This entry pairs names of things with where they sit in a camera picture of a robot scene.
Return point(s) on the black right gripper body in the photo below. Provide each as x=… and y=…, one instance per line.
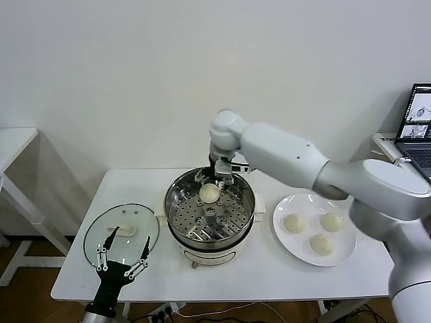
x=213, y=165

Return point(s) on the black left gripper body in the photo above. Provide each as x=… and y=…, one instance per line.
x=111, y=282

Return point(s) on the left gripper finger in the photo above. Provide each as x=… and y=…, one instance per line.
x=111, y=239
x=146, y=249

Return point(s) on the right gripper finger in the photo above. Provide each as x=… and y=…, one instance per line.
x=200, y=177
x=224, y=183

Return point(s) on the white steamed baozi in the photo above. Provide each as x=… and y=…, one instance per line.
x=209, y=195
x=332, y=222
x=322, y=244
x=295, y=223

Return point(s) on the round glass lid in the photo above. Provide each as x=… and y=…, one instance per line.
x=134, y=222

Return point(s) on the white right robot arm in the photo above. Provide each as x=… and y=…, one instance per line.
x=286, y=148

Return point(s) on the perforated steel steamer basket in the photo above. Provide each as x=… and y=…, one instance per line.
x=188, y=215

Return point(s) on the white table leg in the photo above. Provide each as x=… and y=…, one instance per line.
x=126, y=311

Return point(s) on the white power strip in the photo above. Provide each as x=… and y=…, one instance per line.
x=166, y=309

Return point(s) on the white round plate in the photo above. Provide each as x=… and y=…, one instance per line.
x=303, y=249

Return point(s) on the white empty side table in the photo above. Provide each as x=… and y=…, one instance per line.
x=17, y=141

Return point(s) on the grey open laptop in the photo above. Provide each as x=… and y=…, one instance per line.
x=417, y=151

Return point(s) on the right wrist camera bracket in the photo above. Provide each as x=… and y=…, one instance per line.
x=240, y=167

